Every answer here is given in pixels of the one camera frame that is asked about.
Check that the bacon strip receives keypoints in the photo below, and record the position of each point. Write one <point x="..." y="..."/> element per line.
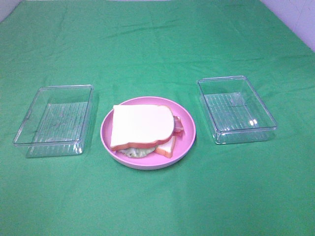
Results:
<point x="178" y="127"/>

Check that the pink round plate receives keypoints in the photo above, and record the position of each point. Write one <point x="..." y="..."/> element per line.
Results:
<point x="153" y="161"/>

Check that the clear plastic container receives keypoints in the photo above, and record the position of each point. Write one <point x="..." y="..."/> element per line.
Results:
<point x="234" y="111"/>
<point x="57" y="122"/>

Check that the green tablecloth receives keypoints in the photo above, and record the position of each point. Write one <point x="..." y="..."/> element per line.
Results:
<point x="131" y="49"/>

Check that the green lettuce leaf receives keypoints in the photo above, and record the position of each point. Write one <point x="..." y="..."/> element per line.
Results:
<point x="133" y="152"/>

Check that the right clear plastic container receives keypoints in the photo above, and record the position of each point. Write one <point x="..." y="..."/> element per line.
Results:
<point x="234" y="111"/>

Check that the bread slice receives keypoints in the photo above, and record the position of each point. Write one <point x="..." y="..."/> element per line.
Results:
<point x="141" y="126"/>
<point x="166" y="149"/>

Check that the left clear plastic container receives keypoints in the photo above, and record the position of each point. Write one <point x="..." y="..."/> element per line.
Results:
<point x="57" y="122"/>

